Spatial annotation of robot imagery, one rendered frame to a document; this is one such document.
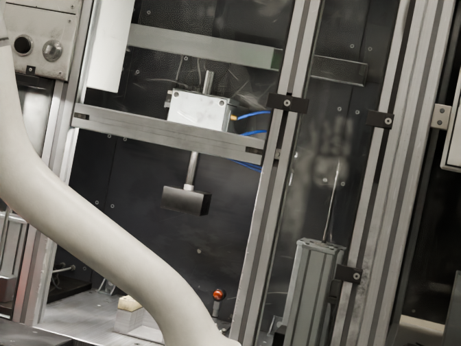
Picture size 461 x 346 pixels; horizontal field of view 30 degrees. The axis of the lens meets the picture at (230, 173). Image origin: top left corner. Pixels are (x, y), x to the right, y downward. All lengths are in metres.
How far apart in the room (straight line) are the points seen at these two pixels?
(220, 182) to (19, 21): 0.60
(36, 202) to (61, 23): 0.72
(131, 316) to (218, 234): 0.36
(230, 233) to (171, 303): 1.02
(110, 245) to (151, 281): 0.06
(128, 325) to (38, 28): 0.59
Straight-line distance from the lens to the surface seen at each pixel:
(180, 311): 0.95
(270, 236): 1.50
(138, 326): 1.77
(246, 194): 1.95
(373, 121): 1.47
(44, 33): 1.64
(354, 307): 1.49
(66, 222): 0.96
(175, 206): 1.73
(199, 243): 1.98
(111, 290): 2.06
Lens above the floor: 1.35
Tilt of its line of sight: 3 degrees down
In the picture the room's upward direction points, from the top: 11 degrees clockwise
